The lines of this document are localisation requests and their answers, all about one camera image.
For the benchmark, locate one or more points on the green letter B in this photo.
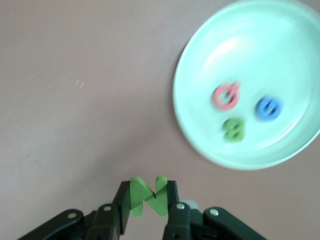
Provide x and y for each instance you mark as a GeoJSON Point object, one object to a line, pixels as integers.
{"type": "Point", "coordinates": [233, 130]}

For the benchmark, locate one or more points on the blue letter G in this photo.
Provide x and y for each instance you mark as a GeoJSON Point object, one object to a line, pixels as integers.
{"type": "Point", "coordinates": [260, 108]}

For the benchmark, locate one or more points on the light green plate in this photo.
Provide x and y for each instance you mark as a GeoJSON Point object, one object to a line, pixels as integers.
{"type": "Point", "coordinates": [250, 37]}

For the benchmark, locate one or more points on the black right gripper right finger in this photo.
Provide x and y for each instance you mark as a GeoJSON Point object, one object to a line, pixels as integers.
{"type": "Point", "coordinates": [180, 222]}

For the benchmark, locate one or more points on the pink letter Q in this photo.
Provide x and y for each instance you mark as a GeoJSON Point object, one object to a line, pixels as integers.
{"type": "Point", "coordinates": [217, 100]}

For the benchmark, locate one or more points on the brown table mat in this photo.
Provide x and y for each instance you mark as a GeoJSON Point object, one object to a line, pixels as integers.
{"type": "Point", "coordinates": [75, 100]}

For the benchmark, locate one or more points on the green letter N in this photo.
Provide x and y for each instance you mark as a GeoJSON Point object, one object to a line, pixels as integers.
{"type": "Point", "coordinates": [147, 197]}

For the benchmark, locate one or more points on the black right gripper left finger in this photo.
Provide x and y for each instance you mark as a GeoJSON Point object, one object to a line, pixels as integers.
{"type": "Point", "coordinates": [105, 222]}

